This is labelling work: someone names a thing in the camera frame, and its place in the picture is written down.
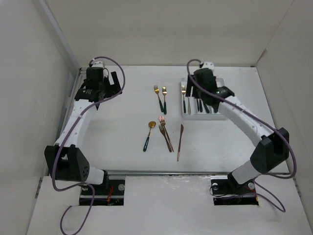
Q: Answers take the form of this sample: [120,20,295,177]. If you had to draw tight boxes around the aluminium rail frame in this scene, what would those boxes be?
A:
[47,67,92,177]

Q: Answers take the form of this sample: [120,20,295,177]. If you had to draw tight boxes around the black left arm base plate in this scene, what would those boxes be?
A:
[79,171,125,206]

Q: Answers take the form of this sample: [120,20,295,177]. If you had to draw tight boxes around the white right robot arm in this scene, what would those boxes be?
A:
[188,68,289,193]

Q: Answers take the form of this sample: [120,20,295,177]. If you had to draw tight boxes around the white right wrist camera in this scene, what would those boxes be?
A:
[199,61,215,71]

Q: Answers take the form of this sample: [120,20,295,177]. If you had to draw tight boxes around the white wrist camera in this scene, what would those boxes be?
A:
[199,61,215,71]
[89,59,105,69]

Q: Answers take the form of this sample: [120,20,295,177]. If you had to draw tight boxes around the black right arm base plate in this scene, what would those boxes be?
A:
[210,177,259,206]

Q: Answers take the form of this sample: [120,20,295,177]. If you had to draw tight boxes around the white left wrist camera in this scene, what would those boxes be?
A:
[89,59,105,69]

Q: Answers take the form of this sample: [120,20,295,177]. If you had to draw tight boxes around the white three-compartment cutlery tray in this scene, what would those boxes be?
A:
[180,78,227,121]

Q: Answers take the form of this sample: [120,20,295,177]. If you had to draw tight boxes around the rose gold fork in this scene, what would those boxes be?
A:
[159,116,174,151]
[159,124,172,152]

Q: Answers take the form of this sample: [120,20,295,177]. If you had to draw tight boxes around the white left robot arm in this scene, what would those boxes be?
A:
[44,66,122,194]

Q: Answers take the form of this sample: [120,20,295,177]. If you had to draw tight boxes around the gold fork green handle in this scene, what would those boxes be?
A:
[162,86,167,115]
[154,85,164,113]
[181,85,186,114]

